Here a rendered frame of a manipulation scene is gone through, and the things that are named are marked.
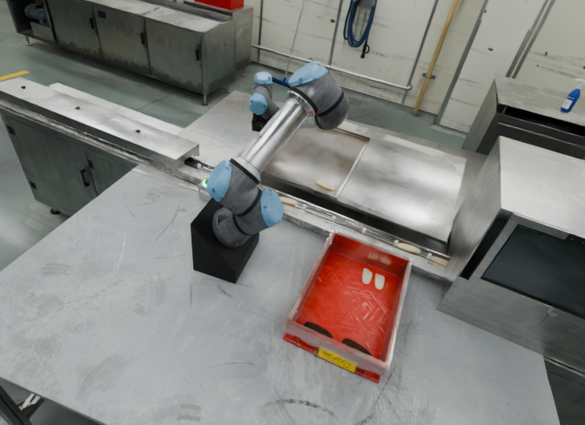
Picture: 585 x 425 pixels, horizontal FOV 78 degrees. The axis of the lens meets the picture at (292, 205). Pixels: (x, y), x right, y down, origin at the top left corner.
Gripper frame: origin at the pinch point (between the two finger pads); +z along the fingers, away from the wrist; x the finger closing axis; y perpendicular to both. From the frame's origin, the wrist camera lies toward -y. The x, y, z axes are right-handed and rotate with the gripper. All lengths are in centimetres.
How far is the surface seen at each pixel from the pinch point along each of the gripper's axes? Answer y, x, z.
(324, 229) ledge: -31, 45, 6
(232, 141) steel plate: 23.6, -19.0, 17.8
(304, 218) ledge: -22.2, 40.1, 6.0
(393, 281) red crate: -59, 64, 8
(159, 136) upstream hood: 54, 2, 2
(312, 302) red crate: -29, 80, 3
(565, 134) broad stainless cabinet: -192, -83, 31
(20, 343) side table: 53, 109, -7
